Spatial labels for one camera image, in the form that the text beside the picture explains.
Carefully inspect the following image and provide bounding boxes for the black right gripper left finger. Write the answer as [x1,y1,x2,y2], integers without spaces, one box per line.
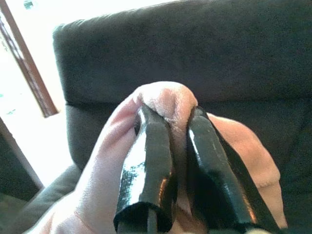
[113,104,178,234]

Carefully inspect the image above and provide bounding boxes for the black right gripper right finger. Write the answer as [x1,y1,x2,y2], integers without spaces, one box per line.
[186,106,281,234]

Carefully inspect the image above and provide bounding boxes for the pink plush pillow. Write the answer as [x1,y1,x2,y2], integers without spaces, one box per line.
[36,81,289,234]

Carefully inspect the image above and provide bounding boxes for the dark grey fabric sofa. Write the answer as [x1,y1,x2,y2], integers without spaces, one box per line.
[0,0,312,234]

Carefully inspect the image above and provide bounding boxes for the brown wooden door frame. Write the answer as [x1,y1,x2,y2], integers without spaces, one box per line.
[0,0,59,118]

